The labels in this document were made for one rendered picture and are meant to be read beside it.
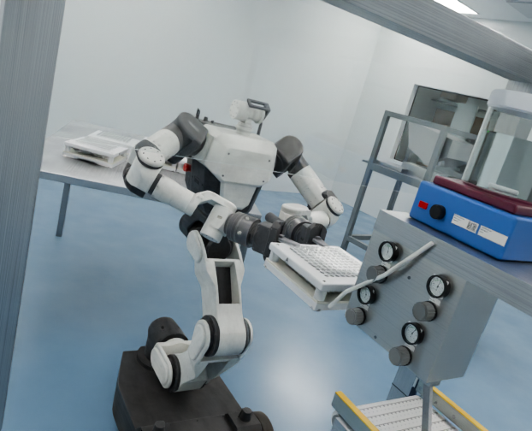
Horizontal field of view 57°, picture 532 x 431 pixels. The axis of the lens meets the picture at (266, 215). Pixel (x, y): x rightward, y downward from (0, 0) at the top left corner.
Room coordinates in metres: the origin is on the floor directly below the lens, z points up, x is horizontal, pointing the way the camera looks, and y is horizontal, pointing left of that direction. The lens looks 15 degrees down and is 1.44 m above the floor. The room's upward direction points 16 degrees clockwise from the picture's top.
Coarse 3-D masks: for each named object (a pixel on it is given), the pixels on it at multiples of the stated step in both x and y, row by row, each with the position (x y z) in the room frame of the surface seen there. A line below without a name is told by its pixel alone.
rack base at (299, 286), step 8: (264, 264) 1.26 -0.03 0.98; (272, 264) 1.23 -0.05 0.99; (280, 264) 1.24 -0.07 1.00; (272, 272) 1.22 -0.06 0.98; (280, 272) 1.20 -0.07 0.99; (288, 272) 1.20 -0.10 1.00; (288, 280) 1.16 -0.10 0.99; (296, 280) 1.15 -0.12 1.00; (304, 280) 1.17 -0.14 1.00; (296, 288) 1.13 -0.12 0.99; (304, 288) 1.12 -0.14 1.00; (312, 288) 1.13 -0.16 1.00; (304, 296) 1.10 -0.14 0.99; (312, 296) 1.09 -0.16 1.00; (328, 296) 1.11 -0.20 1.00; (336, 296) 1.13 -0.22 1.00; (344, 296) 1.14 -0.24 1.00; (312, 304) 1.07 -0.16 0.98; (320, 304) 1.07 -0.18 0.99; (336, 304) 1.10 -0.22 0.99; (344, 304) 1.11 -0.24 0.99
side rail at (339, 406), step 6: (336, 396) 0.91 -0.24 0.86; (336, 402) 0.91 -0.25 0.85; (342, 402) 0.90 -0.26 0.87; (336, 408) 0.90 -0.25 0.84; (342, 408) 0.89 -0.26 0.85; (348, 408) 0.88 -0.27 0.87; (342, 414) 0.89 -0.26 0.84; (348, 414) 0.88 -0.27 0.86; (354, 414) 0.86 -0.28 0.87; (348, 420) 0.87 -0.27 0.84; (354, 420) 0.86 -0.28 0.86; (360, 420) 0.85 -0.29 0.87; (354, 426) 0.86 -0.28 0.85; (360, 426) 0.85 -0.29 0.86; (366, 426) 0.83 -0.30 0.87
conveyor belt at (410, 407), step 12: (360, 408) 0.94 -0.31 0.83; (372, 408) 0.95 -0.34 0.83; (384, 408) 0.97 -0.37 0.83; (396, 408) 0.98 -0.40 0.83; (408, 408) 0.99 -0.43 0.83; (420, 408) 1.01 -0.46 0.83; (432, 408) 1.02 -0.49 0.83; (372, 420) 0.91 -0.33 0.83; (384, 420) 0.92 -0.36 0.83; (396, 420) 0.93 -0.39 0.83; (408, 420) 0.95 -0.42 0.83; (420, 420) 0.96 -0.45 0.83; (432, 420) 0.97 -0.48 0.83; (444, 420) 0.99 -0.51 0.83
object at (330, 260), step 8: (304, 248) 1.26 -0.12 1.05; (312, 256) 1.22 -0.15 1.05; (320, 256) 1.23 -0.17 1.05; (328, 256) 1.25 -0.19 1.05; (336, 256) 1.28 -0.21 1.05; (344, 256) 1.29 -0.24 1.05; (320, 264) 1.17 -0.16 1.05; (328, 264) 1.19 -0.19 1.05; (336, 264) 1.20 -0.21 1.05; (344, 264) 1.22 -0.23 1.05; (352, 264) 1.24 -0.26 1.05
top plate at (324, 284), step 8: (272, 248) 1.25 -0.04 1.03; (280, 248) 1.23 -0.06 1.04; (288, 248) 1.25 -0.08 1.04; (280, 256) 1.21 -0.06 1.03; (288, 256) 1.19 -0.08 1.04; (296, 256) 1.21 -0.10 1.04; (288, 264) 1.18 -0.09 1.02; (296, 264) 1.15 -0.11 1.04; (304, 264) 1.16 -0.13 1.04; (304, 272) 1.12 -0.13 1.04; (312, 272) 1.12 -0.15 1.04; (312, 280) 1.09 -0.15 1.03; (320, 280) 1.08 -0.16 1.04; (328, 280) 1.09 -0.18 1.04; (336, 280) 1.11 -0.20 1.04; (344, 280) 1.12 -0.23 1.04; (352, 280) 1.14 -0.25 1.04; (320, 288) 1.07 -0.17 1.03; (328, 288) 1.07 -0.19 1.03; (336, 288) 1.09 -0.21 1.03; (344, 288) 1.10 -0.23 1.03
